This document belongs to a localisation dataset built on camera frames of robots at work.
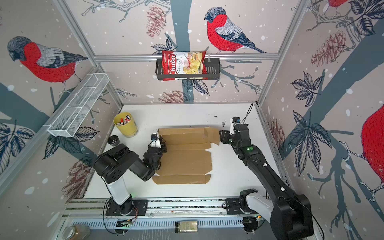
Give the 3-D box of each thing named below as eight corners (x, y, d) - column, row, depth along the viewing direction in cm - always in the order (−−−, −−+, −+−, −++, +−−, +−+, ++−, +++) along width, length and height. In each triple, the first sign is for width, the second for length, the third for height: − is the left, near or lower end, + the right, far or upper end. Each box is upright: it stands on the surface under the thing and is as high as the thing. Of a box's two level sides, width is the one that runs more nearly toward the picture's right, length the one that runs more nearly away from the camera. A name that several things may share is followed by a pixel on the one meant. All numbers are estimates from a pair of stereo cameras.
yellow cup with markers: (119, 137, 102) (110, 125, 92) (124, 124, 110) (116, 112, 99) (136, 137, 102) (129, 125, 92) (140, 124, 110) (134, 112, 99)
